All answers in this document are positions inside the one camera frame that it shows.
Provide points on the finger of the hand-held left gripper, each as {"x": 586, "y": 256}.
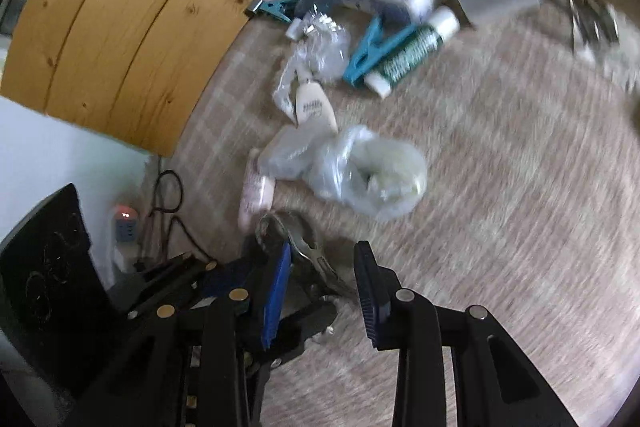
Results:
{"x": 220, "y": 279}
{"x": 310, "y": 322}

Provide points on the small metal clip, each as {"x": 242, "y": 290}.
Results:
{"x": 592, "y": 14}

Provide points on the clear crinkled wrapper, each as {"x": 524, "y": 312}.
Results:
{"x": 320, "y": 47}

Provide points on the white power strip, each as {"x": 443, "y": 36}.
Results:
{"x": 125, "y": 232}

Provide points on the teal plastic clothespin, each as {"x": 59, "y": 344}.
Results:
{"x": 372, "y": 49}
{"x": 275, "y": 7}

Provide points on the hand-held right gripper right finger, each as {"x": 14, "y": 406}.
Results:
{"x": 370, "y": 292}

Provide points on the green white small tube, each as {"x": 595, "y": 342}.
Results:
{"x": 415, "y": 49}

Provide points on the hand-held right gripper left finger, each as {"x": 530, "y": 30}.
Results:
{"x": 277, "y": 302}

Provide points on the clear bag with white puff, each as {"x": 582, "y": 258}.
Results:
{"x": 370, "y": 172}

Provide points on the wooden headboard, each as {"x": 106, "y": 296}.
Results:
{"x": 125, "y": 17}

